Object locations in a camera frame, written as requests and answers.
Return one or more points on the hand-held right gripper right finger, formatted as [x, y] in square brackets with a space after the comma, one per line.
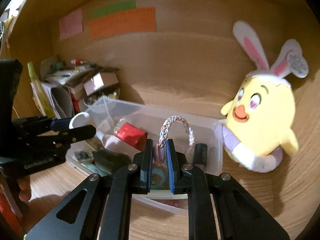
[171, 165]

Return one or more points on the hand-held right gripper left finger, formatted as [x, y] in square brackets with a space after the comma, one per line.
[148, 165]

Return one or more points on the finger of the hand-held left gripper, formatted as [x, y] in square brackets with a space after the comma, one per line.
[60, 123]
[80, 132]

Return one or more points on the white tape roll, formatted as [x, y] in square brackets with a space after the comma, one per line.
[73, 120]

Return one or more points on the black cylinder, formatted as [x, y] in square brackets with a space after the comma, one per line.
[200, 155]

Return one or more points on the red packet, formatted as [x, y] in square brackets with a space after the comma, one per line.
[130, 136]

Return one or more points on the dark green bottle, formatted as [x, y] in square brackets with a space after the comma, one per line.
[110, 161]

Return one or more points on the clear plastic bin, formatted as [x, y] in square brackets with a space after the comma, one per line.
[130, 107]

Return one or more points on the person's left hand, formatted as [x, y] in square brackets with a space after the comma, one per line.
[24, 188]

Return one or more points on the red box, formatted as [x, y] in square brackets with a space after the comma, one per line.
[75, 103]

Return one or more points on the stack of papers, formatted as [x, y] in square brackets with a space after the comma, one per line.
[67, 76]

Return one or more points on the small white box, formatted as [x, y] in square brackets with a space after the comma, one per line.
[100, 82]

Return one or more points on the red and white tube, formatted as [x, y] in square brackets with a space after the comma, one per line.
[78, 61]

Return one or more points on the pink paper note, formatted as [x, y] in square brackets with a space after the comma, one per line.
[71, 23]

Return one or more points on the yellow chick plush toy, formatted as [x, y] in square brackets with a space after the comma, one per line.
[265, 120]

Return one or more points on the orange paper note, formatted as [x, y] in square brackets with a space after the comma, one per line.
[122, 25]

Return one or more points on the green paper note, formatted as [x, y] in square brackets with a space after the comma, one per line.
[112, 8]

